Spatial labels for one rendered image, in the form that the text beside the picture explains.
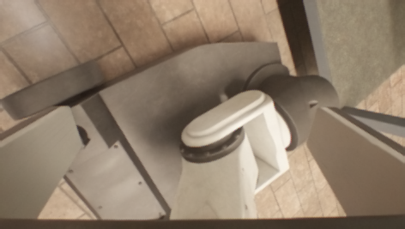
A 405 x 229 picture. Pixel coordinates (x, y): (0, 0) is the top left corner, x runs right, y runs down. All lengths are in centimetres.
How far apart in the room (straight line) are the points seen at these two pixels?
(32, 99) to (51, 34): 24
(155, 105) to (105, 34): 25
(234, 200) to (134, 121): 29
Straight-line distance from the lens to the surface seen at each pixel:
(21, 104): 49
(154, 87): 50
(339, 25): 78
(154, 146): 53
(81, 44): 65
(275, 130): 46
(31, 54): 67
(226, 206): 31
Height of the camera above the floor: 65
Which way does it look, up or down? 61 degrees down
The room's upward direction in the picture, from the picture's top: 119 degrees clockwise
